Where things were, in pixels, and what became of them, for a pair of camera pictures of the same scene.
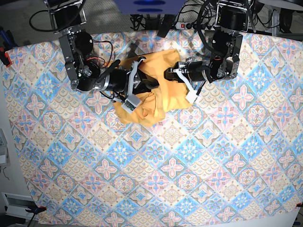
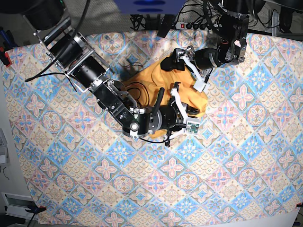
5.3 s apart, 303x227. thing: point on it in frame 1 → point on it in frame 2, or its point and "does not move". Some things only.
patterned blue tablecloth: [236, 154] does not move
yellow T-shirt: [160, 100] → [157, 134]
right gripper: [198, 71] → [203, 57]
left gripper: [116, 82] → [165, 118]
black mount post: [167, 23] does not move
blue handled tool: [8, 40] does not move
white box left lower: [16, 205] does not move
